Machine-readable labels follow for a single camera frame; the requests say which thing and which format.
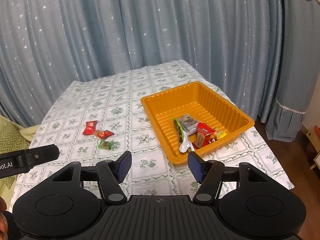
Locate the person's left hand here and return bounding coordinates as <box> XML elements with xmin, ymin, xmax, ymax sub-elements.
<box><xmin>0</xmin><ymin>197</ymin><xmax>8</xmax><ymax>240</ymax></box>

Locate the small red candy packet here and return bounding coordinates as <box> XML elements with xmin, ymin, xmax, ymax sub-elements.
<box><xmin>94</xmin><ymin>130</ymin><xmax>114</xmax><ymax>140</ymax></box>

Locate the orange plastic tray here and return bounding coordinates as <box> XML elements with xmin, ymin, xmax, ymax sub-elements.
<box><xmin>140</xmin><ymin>81</ymin><xmax>254</xmax><ymax>165</ymax></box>

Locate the yellow wrapped candy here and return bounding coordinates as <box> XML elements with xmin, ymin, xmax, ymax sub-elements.
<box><xmin>209</xmin><ymin>130</ymin><xmax>227</xmax><ymax>143</ymax></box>

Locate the red snack packet in tray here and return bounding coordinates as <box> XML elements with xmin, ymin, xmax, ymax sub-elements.
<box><xmin>193</xmin><ymin>122</ymin><xmax>216</xmax><ymax>149</ymax></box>

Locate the blue star curtain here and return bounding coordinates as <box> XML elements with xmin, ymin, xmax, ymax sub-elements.
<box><xmin>1</xmin><ymin>0</ymin><xmax>282</xmax><ymax>126</ymax></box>

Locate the floral white tablecloth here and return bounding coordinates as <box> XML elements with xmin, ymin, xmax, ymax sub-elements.
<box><xmin>8</xmin><ymin>59</ymin><xmax>295</xmax><ymax>212</ymax></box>

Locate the large red candy packet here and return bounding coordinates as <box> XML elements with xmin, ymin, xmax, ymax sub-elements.
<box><xmin>82</xmin><ymin>120</ymin><xmax>98</xmax><ymax>135</ymax></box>

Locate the green candy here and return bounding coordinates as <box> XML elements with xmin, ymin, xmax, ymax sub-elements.
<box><xmin>97</xmin><ymin>140</ymin><xmax>120</xmax><ymax>151</ymax></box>

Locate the wooden furniture at right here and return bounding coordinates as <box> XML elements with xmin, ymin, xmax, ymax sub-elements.
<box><xmin>302</xmin><ymin>126</ymin><xmax>319</xmax><ymax>170</ymax></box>

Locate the blue lace-trimmed cover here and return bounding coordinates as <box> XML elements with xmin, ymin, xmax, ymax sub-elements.
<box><xmin>265</xmin><ymin>0</ymin><xmax>319</xmax><ymax>142</ymax></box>

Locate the green dark snack packet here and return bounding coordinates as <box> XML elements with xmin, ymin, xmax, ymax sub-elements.
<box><xmin>173</xmin><ymin>118</ymin><xmax>187</xmax><ymax>144</ymax></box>

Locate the green zigzag cushion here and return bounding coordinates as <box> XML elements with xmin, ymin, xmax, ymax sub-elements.
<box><xmin>0</xmin><ymin>123</ymin><xmax>29</xmax><ymax>193</ymax></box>

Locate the grey printed snack packet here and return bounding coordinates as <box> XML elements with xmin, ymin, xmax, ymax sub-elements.
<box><xmin>177</xmin><ymin>114</ymin><xmax>199</xmax><ymax>136</ymax></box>

